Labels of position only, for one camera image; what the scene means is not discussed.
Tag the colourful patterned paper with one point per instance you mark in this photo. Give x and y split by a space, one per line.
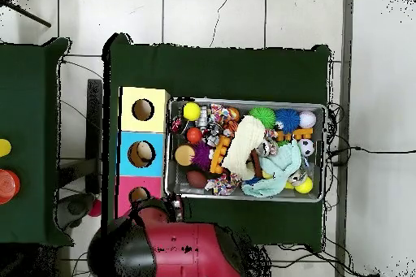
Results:
224 185
219 112

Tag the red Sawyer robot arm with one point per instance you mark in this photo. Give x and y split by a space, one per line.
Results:
188 247

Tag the shallow clear mesh bin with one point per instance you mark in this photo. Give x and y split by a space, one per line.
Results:
178 178

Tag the wooden box with three holes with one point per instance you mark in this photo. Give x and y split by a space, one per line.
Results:
156 166

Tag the red orange ball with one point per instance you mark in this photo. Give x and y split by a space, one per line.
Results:
194 135

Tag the purple spiky ball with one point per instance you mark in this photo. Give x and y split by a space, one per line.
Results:
201 156

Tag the large yellow ball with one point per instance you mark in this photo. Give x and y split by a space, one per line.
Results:
191 111

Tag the cream knitted cloth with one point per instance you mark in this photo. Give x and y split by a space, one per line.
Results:
243 147

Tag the green spiky ball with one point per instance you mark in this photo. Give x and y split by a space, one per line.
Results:
264 116

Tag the mint green cloth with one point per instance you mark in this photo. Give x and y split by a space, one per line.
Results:
279 166

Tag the blue spiky ball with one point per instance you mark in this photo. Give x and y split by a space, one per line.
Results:
287 119

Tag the black and white soccer ball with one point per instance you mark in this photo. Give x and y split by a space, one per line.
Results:
306 147

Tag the white baseball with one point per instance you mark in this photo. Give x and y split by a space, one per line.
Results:
307 119

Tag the black upright panel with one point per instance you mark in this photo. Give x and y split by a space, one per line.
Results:
94 111

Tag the dark green side table cloth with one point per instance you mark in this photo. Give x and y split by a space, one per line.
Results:
29 95

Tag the yellow round object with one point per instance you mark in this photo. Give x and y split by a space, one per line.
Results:
4 147

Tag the orange red round object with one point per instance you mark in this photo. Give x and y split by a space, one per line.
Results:
8 186

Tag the black slanted rod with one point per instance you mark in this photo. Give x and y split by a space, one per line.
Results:
29 15

